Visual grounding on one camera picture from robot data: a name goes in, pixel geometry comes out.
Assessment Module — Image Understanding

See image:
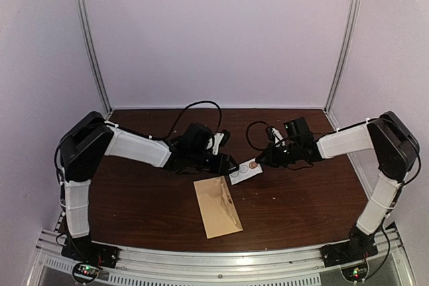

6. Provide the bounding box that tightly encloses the front aluminium rail base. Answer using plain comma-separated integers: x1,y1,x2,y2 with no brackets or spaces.
26,225,416,286

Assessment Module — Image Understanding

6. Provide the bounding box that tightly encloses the white sticker sheet with seal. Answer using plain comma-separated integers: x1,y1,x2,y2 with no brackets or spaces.
229,158,263,185

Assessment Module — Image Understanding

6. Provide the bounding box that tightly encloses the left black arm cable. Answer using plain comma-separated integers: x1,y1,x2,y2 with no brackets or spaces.
160,100,223,143

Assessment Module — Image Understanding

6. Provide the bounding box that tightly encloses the left aluminium frame post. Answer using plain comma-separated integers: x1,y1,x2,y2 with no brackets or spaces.
76,0,113,115

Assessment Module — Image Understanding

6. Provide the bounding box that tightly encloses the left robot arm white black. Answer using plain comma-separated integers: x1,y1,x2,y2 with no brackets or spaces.
54,111,239,262

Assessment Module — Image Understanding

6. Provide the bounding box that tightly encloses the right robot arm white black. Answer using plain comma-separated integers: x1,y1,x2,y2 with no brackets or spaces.
255,111,422,261

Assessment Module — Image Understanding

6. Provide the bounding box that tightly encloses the small circuit board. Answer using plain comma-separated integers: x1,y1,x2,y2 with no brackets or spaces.
341,263,369,283
72,263,101,284

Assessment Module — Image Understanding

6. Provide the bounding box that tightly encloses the right aluminium frame post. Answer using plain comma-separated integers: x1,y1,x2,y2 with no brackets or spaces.
324,0,361,114

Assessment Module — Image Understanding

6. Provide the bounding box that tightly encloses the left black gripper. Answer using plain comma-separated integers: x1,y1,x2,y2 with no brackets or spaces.
188,150,239,177

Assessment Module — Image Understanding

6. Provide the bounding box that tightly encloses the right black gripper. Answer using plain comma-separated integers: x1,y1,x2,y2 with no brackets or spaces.
256,141,302,167

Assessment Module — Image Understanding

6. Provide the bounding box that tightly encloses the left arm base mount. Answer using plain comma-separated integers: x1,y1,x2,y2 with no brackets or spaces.
61,243,119,269

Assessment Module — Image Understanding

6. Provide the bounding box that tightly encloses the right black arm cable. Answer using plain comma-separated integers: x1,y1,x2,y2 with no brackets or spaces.
245,121,272,151

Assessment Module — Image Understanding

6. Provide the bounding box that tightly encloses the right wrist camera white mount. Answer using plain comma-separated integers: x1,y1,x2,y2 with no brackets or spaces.
265,126,284,145

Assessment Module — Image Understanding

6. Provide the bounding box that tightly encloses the round brown seal sticker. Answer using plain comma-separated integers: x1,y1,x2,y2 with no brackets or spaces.
249,161,259,169

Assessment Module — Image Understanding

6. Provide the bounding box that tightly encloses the left small circuit board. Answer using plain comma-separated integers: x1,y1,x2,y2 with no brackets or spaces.
72,263,101,284

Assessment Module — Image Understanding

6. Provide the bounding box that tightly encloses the brown kraft envelope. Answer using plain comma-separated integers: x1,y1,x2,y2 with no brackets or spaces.
194,176,243,239

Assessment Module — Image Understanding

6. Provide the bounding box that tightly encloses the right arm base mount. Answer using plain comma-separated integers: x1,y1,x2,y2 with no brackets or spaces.
320,242,378,267

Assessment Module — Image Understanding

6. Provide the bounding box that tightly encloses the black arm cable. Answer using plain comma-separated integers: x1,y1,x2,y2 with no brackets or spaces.
245,121,272,151
160,100,223,143

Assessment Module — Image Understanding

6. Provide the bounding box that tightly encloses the aluminium frame post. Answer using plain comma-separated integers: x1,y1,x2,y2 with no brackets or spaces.
76,0,113,115
324,0,361,114

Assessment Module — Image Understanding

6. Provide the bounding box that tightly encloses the right small circuit board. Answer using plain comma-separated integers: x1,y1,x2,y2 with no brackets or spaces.
341,263,369,283

